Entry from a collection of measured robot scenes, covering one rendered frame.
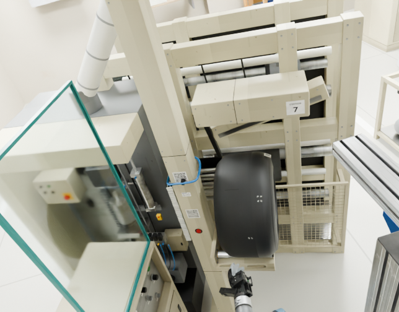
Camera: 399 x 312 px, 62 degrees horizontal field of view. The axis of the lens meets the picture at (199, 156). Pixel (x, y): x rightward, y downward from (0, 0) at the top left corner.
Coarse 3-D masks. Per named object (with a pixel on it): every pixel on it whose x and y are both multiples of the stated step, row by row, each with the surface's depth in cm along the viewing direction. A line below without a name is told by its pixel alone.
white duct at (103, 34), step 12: (108, 12) 153; (96, 24) 158; (108, 24) 157; (96, 36) 161; (108, 36) 161; (96, 48) 165; (108, 48) 167; (84, 60) 172; (96, 60) 169; (84, 72) 175; (96, 72) 175; (84, 84) 179; (96, 84) 182
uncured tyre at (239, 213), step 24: (216, 168) 183; (240, 168) 173; (264, 168) 172; (216, 192) 172; (240, 192) 166; (264, 192) 164; (216, 216) 170; (240, 216) 164; (264, 216) 162; (240, 240) 168; (264, 240) 166
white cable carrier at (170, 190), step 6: (168, 186) 187; (168, 192) 185; (174, 192) 187; (174, 198) 188; (174, 204) 191; (180, 210) 194; (180, 216) 197; (180, 222) 201; (186, 228) 204; (186, 234) 208; (186, 240) 212
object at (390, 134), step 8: (384, 80) 342; (392, 80) 333; (384, 88) 349; (384, 96) 355; (376, 120) 376; (376, 128) 381; (384, 128) 381; (392, 128) 378; (376, 136) 386; (384, 136) 372; (392, 136) 367; (392, 144) 361
